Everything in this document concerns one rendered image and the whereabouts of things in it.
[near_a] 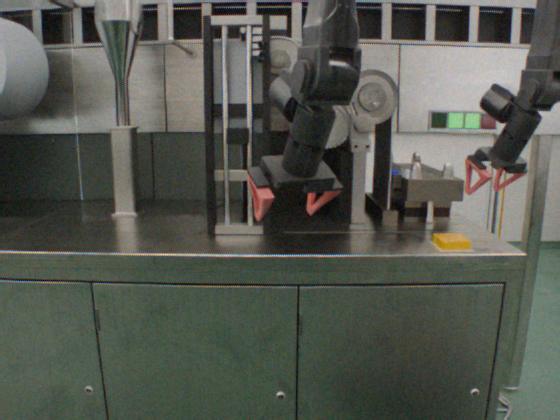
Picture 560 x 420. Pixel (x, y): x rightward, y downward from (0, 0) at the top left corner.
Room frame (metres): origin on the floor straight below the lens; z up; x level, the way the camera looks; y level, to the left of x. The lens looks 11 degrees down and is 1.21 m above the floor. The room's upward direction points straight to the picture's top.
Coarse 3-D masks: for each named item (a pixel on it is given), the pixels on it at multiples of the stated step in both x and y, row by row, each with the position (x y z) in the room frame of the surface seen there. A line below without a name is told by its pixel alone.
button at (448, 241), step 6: (438, 234) 1.03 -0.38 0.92; (444, 234) 1.03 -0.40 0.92; (450, 234) 1.03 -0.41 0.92; (456, 234) 1.03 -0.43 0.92; (462, 234) 1.03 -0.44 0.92; (438, 240) 1.00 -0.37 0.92; (444, 240) 0.98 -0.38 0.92; (450, 240) 0.98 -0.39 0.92; (456, 240) 0.98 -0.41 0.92; (462, 240) 0.98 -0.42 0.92; (468, 240) 0.98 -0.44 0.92; (438, 246) 1.00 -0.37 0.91; (444, 246) 0.98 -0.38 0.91; (450, 246) 0.98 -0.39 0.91; (456, 246) 0.98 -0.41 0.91; (462, 246) 0.98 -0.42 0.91; (468, 246) 0.98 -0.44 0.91
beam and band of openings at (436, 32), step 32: (96, 0) 1.59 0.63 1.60; (160, 0) 1.59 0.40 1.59; (192, 0) 1.58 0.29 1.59; (224, 0) 1.58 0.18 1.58; (256, 0) 1.58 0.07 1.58; (288, 0) 1.58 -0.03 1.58; (384, 0) 1.58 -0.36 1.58; (416, 0) 1.57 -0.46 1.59; (448, 0) 1.57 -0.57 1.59; (480, 0) 1.57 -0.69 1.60; (512, 0) 1.57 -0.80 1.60; (96, 32) 1.66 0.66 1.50; (160, 32) 1.59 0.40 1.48; (192, 32) 1.66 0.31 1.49; (288, 32) 1.65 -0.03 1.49; (384, 32) 1.58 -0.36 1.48; (416, 32) 1.65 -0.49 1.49; (448, 32) 1.65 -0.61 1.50; (480, 32) 1.64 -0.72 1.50; (512, 32) 1.57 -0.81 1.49
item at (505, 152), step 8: (504, 136) 0.90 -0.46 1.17; (496, 144) 0.91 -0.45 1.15; (504, 144) 0.90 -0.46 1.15; (512, 144) 0.88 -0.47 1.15; (520, 144) 0.88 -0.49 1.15; (480, 152) 0.92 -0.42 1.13; (488, 152) 0.92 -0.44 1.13; (496, 152) 0.91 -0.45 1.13; (504, 152) 0.90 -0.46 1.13; (512, 152) 0.89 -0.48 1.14; (520, 152) 0.89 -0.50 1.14; (496, 160) 0.89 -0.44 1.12; (504, 160) 0.90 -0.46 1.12; (512, 160) 0.90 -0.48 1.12; (520, 160) 0.92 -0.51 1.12; (496, 168) 0.88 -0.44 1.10
